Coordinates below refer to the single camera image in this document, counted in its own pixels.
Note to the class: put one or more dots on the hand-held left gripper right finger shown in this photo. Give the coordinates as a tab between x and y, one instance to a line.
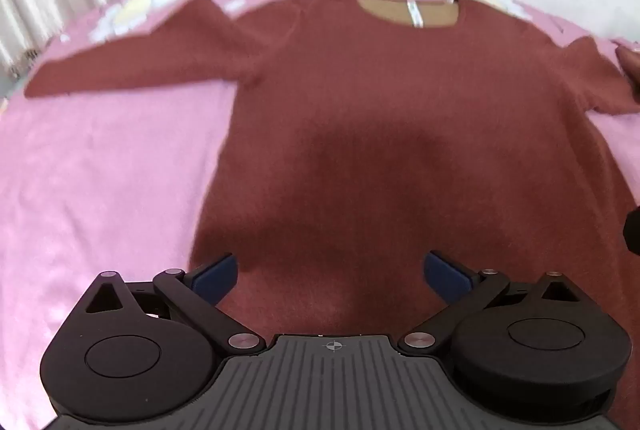
446	281

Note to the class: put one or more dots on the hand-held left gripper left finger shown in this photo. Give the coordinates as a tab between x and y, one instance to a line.
216	281

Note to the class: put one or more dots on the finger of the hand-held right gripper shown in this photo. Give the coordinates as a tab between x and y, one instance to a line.
634	230

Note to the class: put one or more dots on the reddish-brown knit sweater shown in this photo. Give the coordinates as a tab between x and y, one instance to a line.
400	110

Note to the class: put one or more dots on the pink printed bedsheet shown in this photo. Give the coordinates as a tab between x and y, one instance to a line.
100	160

